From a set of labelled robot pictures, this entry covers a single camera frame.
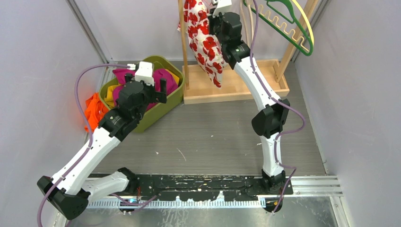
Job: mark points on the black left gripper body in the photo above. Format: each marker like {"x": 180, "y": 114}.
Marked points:
{"x": 151, "y": 96}

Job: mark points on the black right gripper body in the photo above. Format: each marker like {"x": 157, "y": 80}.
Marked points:
{"x": 214, "y": 23}

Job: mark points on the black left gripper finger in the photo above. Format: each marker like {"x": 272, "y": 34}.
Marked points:
{"x": 163, "y": 91}
{"x": 129, "y": 77}

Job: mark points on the white red poppy garment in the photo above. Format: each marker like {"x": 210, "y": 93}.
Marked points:
{"x": 205, "y": 47}

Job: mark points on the yellow pleated skirt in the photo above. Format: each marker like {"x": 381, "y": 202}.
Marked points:
{"x": 112, "y": 91}

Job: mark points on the wooden hanger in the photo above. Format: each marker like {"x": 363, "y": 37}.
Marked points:
{"x": 246, "y": 12}

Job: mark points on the green plastic hanger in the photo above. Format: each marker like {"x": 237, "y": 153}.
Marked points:
{"x": 282, "y": 22}

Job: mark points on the cream plastic hanger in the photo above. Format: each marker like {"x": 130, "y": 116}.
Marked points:
{"x": 288, "y": 25}

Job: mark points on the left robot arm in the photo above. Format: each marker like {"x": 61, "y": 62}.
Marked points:
{"x": 68, "y": 190}

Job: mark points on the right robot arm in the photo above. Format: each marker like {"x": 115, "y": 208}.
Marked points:
{"x": 269, "y": 121}

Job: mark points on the green plastic bin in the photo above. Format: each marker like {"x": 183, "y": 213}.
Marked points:
{"x": 163, "y": 106}

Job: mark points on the wooden clothes rack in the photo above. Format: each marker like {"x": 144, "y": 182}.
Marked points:
{"x": 198, "y": 90}

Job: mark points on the orange object behind bin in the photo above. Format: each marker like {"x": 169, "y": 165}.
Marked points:
{"x": 95, "y": 111}

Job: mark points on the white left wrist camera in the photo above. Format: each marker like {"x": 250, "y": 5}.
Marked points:
{"x": 144, "y": 73}

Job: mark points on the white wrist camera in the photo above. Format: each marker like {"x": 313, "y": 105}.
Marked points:
{"x": 220, "y": 6}
{"x": 144, "y": 73}

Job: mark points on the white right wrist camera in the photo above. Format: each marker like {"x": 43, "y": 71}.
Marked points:
{"x": 220, "y": 6}

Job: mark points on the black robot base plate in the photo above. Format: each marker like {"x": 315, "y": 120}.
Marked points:
{"x": 203, "y": 187}

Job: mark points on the aluminium rail frame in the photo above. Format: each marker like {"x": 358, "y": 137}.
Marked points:
{"x": 200, "y": 166}

